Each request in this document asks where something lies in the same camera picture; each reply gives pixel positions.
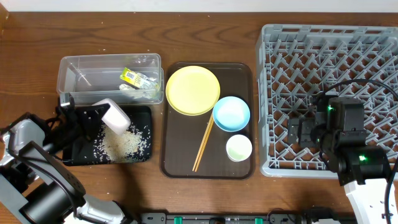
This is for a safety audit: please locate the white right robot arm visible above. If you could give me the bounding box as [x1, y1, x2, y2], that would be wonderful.
[288, 95, 397, 223]

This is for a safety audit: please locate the brown serving tray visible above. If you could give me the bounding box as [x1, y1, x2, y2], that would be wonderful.
[160, 62, 255, 180]

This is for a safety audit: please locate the clear plastic wrapper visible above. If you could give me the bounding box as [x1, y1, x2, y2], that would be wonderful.
[119, 84, 158, 99]

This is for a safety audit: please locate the white rice bowl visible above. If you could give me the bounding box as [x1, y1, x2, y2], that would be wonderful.
[93, 98, 131, 135]

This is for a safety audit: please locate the spilled rice pile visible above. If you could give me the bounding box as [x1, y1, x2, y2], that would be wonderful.
[93, 124, 152, 164]

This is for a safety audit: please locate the clear plastic waste bin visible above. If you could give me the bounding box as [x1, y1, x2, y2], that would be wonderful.
[57, 54, 164, 106]

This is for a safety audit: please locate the yellow plate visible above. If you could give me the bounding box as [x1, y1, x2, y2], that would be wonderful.
[165, 65, 221, 116]

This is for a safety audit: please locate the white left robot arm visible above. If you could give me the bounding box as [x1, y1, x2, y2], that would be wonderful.
[1, 94, 135, 223]

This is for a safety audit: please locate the blue bowl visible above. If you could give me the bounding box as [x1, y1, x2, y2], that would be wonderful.
[212, 96, 251, 132]

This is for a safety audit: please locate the small pale green cup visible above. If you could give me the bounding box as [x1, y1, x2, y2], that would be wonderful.
[226, 134, 252, 162]

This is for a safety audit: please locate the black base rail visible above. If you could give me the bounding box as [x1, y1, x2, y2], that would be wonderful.
[135, 207, 357, 224]

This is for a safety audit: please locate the yellow-labelled plastic wrapper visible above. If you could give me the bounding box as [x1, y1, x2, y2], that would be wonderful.
[120, 68, 159, 90]

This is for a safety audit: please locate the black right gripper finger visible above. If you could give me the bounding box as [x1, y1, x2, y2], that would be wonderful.
[299, 118, 315, 146]
[287, 118, 300, 142]

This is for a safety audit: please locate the black waste tray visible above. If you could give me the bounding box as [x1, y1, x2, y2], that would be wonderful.
[62, 106, 152, 166]

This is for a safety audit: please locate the wooden chopstick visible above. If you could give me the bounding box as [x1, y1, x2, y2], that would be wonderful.
[194, 119, 215, 173]
[192, 115, 214, 172]

